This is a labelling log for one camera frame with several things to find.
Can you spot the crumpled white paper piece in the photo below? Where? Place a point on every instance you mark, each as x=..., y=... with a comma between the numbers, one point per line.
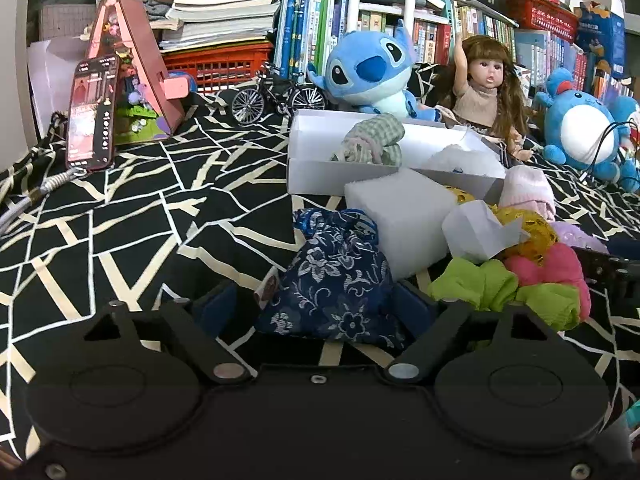
x=475, y=232

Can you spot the pink cloth scrunchie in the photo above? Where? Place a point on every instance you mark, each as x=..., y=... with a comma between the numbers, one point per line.
x=555, y=265

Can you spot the lime green scrunchie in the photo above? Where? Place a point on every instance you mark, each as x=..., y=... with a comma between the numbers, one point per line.
x=475, y=282

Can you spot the white foam block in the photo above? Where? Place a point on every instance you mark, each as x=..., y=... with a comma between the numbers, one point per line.
x=395, y=220

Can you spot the round blue white plush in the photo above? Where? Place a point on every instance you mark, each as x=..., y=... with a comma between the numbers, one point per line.
x=575, y=125

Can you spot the yellow sequin bow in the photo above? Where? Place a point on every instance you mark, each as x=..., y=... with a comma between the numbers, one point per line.
x=537, y=235

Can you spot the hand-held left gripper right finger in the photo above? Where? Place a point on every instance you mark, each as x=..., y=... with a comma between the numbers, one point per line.
x=417, y=312

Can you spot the row of upright books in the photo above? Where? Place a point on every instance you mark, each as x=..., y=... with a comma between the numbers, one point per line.
x=305, y=20

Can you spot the small purple plush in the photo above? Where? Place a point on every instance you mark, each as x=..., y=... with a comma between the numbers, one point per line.
x=575, y=235

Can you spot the black geometric patterned blanket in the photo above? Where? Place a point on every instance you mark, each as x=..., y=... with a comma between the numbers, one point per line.
x=150, y=220

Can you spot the blue cartoon printed box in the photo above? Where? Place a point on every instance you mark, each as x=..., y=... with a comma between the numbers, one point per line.
x=600, y=35

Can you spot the grey grid box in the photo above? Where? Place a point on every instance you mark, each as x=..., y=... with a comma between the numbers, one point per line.
x=65, y=22

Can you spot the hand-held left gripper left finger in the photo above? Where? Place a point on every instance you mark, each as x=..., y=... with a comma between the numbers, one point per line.
x=217, y=310

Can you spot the pale pink sock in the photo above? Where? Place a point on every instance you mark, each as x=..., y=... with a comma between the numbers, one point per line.
x=525, y=187

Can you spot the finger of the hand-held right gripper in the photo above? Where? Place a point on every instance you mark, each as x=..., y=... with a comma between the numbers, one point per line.
x=610, y=265

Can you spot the green plaid cloth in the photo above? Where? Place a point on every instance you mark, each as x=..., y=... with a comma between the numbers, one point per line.
x=370, y=140

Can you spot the white fluffy cloth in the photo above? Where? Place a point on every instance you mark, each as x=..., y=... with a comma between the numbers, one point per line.
x=460, y=160

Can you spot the pink triangular house model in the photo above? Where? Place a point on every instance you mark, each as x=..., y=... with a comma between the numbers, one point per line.
x=150, y=70

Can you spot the miniature black bicycle model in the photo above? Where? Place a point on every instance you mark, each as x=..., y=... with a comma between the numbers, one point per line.
x=261, y=85

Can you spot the stack of flat books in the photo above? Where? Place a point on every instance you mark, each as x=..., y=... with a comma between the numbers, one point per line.
x=220, y=20

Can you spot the red plastic basket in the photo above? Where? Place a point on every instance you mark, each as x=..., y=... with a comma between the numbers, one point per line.
x=220, y=67
x=545, y=17

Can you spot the long-haired baby doll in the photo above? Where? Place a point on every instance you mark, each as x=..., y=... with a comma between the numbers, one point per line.
x=487, y=95

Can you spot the blue alien plush toy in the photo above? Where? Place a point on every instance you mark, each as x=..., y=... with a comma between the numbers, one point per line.
x=370, y=65

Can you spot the smartphone with lit screen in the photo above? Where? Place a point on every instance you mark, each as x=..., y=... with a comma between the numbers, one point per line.
x=92, y=115

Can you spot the white cardboard box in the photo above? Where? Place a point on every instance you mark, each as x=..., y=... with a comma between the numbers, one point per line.
x=320, y=135

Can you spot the white paper bag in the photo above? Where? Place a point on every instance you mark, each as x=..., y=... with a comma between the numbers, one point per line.
x=47, y=75

